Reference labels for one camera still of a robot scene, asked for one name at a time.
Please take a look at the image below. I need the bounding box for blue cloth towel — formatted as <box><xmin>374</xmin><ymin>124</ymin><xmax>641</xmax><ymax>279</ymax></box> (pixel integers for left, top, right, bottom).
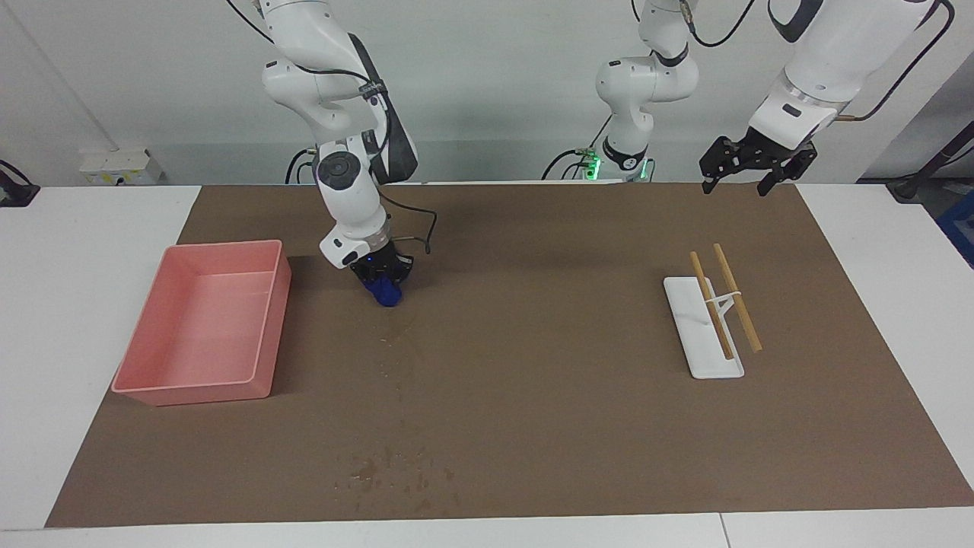
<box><xmin>367</xmin><ymin>278</ymin><xmax>404</xmax><ymax>307</ymax></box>

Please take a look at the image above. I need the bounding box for wooden dowel rod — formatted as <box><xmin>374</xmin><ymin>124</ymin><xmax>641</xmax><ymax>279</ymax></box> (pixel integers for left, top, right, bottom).
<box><xmin>713</xmin><ymin>244</ymin><xmax>762</xmax><ymax>352</ymax></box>
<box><xmin>690</xmin><ymin>251</ymin><xmax>734</xmax><ymax>361</ymax></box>

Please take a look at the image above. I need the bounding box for black stand leg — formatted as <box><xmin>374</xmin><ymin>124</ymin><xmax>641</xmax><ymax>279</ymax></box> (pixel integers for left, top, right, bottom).
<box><xmin>886</xmin><ymin>122</ymin><xmax>974</xmax><ymax>202</ymax></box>

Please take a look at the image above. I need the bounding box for white rack base tray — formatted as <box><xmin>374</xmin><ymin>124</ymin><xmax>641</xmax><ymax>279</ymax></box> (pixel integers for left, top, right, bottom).
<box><xmin>664</xmin><ymin>276</ymin><xmax>745</xmax><ymax>379</ymax></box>

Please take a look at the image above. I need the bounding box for pink plastic bin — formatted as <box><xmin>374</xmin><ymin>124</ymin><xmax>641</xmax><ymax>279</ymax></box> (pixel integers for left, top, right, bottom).
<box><xmin>112</xmin><ymin>240</ymin><xmax>292</xmax><ymax>406</ymax></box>

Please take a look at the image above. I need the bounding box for blue crate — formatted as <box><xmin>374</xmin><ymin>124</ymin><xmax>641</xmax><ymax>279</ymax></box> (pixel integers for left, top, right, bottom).
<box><xmin>936</xmin><ymin>190</ymin><xmax>974</xmax><ymax>269</ymax></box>

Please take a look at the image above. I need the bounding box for brown table mat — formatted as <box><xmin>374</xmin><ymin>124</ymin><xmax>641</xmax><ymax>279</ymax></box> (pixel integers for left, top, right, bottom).
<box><xmin>44</xmin><ymin>181</ymin><xmax>974</xmax><ymax>528</ymax></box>

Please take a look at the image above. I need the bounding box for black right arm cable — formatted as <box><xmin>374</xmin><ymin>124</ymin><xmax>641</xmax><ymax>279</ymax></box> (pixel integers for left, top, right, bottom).
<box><xmin>293</xmin><ymin>61</ymin><xmax>438</xmax><ymax>256</ymax></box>

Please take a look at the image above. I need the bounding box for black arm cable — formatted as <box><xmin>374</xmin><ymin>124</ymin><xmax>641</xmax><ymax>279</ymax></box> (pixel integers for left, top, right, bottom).
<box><xmin>293</xmin><ymin>61</ymin><xmax>438</xmax><ymax>256</ymax></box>
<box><xmin>837</xmin><ymin>0</ymin><xmax>956</xmax><ymax>123</ymax></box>

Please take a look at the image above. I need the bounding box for white wire rack bracket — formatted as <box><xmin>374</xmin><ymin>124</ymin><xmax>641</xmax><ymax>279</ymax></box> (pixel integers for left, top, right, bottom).
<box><xmin>704</xmin><ymin>289</ymin><xmax>743</xmax><ymax>324</ymax></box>

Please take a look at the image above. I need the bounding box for black right base cable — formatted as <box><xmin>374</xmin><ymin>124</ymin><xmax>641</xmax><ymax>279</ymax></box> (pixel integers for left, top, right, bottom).
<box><xmin>285</xmin><ymin>148</ymin><xmax>320</xmax><ymax>185</ymax></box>

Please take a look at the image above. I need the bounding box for black base cable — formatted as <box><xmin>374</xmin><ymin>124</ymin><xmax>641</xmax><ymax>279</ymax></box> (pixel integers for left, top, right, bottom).
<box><xmin>285</xmin><ymin>148</ymin><xmax>320</xmax><ymax>185</ymax></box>
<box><xmin>542</xmin><ymin>148</ymin><xmax>602</xmax><ymax>182</ymax></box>

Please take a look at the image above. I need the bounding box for black left base cable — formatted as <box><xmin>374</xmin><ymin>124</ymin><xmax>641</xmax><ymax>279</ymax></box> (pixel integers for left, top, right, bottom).
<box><xmin>542</xmin><ymin>148</ymin><xmax>602</xmax><ymax>182</ymax></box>

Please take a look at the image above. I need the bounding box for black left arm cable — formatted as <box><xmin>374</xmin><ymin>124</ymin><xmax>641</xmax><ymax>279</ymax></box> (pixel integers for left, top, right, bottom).
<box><xmin>837</xmin><ymin>0</ymin><xmax>956</xmax><ymax>123</ymax></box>

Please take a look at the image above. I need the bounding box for white wall socket box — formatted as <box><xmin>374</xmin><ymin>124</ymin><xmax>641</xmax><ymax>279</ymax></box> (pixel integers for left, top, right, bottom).
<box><xmin>78</xmin><ymin>147</ymin><xmax>164</xmax><ymax>186</ymax></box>

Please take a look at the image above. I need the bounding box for black clamp mount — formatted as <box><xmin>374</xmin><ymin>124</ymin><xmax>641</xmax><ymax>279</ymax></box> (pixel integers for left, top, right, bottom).
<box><xmin>0</xmin><ymin>160</ymin><xmax>40</xmax><ymax>208</ymax></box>

